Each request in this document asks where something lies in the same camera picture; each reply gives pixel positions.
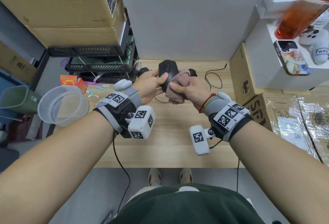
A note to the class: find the small stamped cardboard box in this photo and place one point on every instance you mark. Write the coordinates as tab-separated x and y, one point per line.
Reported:
240	72

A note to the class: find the person's right hand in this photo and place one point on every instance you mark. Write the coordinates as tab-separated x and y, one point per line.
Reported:
196	92

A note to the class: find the green trash bin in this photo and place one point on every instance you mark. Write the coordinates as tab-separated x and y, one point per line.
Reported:
14	100

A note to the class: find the person's left forearm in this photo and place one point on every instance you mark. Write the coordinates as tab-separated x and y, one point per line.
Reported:
51	175

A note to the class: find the grey left wrist sleeve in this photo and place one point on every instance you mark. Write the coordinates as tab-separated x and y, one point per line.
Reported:
133	95

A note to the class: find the plain cardboard box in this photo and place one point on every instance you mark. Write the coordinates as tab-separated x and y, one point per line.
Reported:
72	37

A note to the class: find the person's left shoe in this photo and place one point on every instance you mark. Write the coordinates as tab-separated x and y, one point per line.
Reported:
154	177

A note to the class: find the white left wrist puck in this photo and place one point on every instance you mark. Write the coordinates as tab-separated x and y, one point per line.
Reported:
122	85

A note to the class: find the cardboard box with black logo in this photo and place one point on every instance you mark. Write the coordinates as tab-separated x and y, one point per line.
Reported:
295	123

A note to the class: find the small white boxes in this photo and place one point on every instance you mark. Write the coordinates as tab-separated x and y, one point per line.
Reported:
275	0

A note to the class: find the black stacked tray rack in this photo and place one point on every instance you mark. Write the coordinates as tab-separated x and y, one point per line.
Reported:
84	51

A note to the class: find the white wrist puck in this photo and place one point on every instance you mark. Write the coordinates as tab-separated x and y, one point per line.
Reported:
122	85
224	96

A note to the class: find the grey wrist sleeve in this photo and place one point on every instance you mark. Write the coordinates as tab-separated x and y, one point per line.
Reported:
133	95
214	105

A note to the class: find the white rounded device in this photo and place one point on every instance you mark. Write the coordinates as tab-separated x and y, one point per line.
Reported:
316	44

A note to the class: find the dark red bag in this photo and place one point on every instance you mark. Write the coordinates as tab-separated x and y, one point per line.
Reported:
24	128

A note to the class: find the large white box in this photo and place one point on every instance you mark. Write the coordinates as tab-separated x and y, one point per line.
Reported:
262	67

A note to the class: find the white chest device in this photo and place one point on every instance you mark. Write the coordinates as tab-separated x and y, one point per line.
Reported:
189	189

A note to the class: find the person's left hand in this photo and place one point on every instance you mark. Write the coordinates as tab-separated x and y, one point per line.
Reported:
147	87

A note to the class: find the cardboard box with small prints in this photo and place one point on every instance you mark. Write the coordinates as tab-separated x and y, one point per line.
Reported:
15	62

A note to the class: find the clear plastic basin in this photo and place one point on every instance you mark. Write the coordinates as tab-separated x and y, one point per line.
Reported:
45	110

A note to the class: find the large stamped cardboard box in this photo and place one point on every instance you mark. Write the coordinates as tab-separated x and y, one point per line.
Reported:
43	5

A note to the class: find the grey right wrist sleeve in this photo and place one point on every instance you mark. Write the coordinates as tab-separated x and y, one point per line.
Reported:
214	105

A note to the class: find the pink fluffy wiping cloth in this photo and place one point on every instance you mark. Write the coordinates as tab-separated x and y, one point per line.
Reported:
177	80

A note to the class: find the teal pen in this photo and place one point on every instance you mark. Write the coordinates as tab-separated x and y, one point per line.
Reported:
90	92
100	88

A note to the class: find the purple plastic strip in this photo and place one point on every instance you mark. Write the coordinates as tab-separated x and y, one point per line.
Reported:
93	83

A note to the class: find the orange box with green print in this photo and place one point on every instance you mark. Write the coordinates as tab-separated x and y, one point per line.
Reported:
69	80

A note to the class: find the blue panel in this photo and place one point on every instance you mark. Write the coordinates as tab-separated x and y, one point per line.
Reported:
7	77

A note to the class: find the person's beige trousers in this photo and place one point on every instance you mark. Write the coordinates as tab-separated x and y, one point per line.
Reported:
141	194

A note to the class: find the left wrist camera rig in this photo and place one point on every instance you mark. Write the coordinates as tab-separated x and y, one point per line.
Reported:
142	123

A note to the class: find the black computer mouse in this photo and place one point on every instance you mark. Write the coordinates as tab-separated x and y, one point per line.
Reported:
193	72
168	68
143	71

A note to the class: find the orange bottle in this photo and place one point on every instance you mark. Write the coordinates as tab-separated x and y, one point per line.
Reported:
295	18

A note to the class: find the dark grey padded seat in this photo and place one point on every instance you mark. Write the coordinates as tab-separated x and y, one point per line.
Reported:
9	159

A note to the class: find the white power strip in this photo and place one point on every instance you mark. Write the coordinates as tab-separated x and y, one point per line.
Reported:
250	202

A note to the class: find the white right wrist puck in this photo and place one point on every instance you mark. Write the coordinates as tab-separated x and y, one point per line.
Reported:
224	96

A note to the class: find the person's dark shirt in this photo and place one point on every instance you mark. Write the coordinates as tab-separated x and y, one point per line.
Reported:
185	207

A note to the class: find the person's right forearm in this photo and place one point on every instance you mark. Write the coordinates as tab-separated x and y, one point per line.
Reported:
280	177

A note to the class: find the phone with colourful case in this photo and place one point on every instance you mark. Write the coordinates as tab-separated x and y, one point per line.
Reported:
293	59

